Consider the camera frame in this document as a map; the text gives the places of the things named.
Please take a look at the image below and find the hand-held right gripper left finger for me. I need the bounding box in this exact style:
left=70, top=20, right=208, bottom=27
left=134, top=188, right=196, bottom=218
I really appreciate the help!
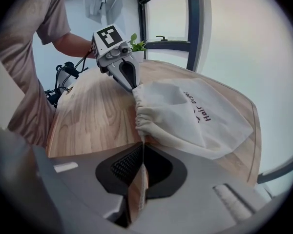
left=48, top=141, right=145, bottom=229

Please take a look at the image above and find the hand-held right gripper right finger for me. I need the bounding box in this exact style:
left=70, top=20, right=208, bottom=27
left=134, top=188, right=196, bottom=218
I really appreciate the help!
left=130, top=142, right=280, bottom=234

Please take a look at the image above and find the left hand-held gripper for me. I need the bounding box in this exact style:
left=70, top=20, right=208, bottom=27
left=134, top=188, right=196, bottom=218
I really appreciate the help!
left=91, top=23, right=144, bottom=93

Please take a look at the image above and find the beige drawstring cloth bag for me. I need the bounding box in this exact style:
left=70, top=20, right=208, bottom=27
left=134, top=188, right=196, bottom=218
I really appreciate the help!
left=131, top=78, right=255, bottom=219

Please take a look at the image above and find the person's left forearm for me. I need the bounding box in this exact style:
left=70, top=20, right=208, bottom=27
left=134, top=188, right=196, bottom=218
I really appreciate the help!
left=52, top=32, right=96, bottom=59

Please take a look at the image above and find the green potted plant white pot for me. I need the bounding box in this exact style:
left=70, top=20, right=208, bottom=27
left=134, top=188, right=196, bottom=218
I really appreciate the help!
left=127, top=32, right=147, bottom=62

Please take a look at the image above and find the person's torso grey shirt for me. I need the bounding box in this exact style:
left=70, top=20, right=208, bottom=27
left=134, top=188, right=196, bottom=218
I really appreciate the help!
left=0, top=0, right=72, bottom=149

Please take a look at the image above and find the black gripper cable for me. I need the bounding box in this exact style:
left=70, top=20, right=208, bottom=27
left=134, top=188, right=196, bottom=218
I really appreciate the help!
left=74, top=47, right=95, bottom=74

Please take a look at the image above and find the black-framed window with handle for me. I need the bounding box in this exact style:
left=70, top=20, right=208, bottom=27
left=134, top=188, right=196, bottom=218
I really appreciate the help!
left=137, top=0, right=293, bottom=184

